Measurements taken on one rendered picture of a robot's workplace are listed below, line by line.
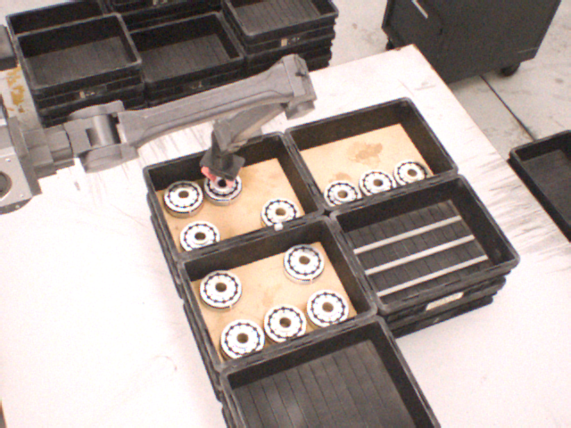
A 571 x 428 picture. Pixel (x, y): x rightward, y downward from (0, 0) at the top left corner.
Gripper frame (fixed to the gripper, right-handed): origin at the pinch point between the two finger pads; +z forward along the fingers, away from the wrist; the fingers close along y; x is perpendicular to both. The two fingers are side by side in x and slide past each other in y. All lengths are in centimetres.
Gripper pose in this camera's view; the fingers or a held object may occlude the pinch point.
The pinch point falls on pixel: (222, 182)
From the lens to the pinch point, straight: 190.5
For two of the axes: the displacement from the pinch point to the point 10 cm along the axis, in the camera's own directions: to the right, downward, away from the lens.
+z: -0.6, 5.7, 8.2
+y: -9.2, -3.5, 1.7
